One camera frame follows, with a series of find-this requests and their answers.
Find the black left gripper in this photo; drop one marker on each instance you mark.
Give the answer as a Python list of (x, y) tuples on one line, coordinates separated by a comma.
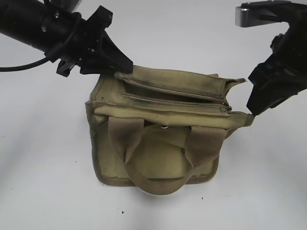
[(87, 45)]

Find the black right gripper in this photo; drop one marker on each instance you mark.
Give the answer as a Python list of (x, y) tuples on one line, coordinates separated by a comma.
[(277, 79)]

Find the yellow canvas tote bag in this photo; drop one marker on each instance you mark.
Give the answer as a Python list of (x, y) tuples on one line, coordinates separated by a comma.
[(160, 129)]

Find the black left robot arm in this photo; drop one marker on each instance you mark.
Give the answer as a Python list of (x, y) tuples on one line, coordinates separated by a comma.
[(62, 34)]

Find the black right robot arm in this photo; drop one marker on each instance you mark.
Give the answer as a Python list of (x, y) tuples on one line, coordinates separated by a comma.
[(295, 38)]

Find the silver camera box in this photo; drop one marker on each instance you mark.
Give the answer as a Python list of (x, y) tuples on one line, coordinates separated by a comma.
[(254, 15)]

